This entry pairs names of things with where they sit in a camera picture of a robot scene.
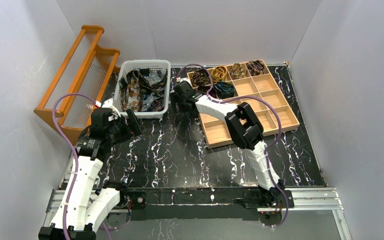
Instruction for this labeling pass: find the orange grey patterned tie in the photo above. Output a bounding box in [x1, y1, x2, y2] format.
[119, 70, 144, 112]

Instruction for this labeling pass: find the wooden compartment tray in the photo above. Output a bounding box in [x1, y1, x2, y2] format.
[199, 62, 300, 149]

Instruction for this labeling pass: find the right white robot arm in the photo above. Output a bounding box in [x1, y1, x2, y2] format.
[170, 81, 290, 210]

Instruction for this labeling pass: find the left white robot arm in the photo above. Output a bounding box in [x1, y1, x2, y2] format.
[38, 98, 142, 240]

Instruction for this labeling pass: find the dark red purple tie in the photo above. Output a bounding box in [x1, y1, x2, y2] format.
[148, 97, 165, 112]

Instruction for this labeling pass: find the rolled dark brown tie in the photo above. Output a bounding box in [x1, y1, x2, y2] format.
[190, 69, 211, 87]

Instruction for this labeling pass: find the grey blue tie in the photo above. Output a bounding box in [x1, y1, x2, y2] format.
[141, 91, 162, 112]

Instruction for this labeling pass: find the rolled dark red tie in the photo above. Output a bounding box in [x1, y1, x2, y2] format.
[198, 85, 217, 99]

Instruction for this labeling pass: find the dark camouflage tie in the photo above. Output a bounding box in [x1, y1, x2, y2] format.
[132, 68, 168, 98]

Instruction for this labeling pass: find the rolled blue black tie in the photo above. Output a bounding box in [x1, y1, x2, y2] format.
[213, 81, 236, 99]

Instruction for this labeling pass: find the rolled yellow tie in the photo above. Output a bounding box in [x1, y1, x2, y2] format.
[211, 66, 228, 83]

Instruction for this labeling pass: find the rolled brown multicolour tie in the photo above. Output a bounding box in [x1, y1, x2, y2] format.
[230, 63, 246, 80]

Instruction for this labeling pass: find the orange wooden rack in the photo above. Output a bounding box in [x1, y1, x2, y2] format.
[34, 25, 120, 145]

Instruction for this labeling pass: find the rolled dark striped tie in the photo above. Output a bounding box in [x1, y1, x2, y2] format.
[246, 59, 266, 76]

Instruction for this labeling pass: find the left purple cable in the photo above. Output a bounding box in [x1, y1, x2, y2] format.
[51, 93, 132, 240]

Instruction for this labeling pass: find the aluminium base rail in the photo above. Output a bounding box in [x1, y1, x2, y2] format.
[39, 187, 352, 240]

